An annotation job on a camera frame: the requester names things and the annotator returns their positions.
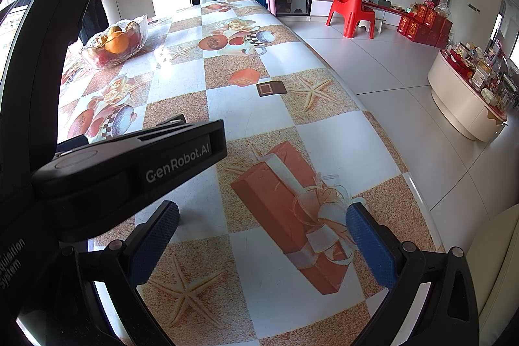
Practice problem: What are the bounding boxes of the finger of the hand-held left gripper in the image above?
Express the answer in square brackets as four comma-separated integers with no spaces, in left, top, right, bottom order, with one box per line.
[31,119,228,242]
[57,114,188,157]

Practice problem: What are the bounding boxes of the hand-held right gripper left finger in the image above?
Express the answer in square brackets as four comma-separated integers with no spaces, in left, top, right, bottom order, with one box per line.
[49,201,180,346]

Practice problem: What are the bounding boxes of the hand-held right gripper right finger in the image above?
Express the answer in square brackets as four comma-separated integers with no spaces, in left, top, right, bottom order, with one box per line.
[346,198,481,346]

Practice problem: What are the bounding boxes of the orange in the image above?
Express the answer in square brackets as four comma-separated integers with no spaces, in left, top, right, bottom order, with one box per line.
[106,33,131,54]

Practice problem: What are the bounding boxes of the clear glass fruit bowl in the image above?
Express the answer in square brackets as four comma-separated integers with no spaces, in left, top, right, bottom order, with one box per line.
[80,14,149,70]

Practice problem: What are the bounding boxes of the round cream display cabinet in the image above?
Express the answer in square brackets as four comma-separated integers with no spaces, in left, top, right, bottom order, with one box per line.
[427,48,509,142]

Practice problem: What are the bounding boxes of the assorted packaged goods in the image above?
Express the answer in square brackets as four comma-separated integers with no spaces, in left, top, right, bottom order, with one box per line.
[444,40,519,109]

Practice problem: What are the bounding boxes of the stack of red gift boxes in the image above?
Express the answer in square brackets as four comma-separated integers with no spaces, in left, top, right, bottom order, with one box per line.
[396,0,454,48]

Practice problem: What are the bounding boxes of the white low stool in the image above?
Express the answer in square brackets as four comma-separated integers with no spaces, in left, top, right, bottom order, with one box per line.
[357,9,387,41]

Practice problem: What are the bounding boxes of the red plastic child chair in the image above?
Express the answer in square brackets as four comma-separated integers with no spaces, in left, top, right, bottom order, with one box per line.
[327,0,379,39]

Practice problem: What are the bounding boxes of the white low television cabinet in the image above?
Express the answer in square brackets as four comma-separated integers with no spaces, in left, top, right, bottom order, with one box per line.
[310,0,408,31]

